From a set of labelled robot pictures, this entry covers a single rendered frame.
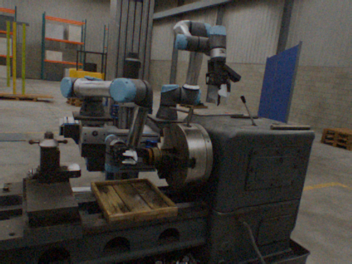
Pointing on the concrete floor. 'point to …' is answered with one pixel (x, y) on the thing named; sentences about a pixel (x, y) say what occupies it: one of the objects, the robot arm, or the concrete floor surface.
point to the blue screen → (279, 84)
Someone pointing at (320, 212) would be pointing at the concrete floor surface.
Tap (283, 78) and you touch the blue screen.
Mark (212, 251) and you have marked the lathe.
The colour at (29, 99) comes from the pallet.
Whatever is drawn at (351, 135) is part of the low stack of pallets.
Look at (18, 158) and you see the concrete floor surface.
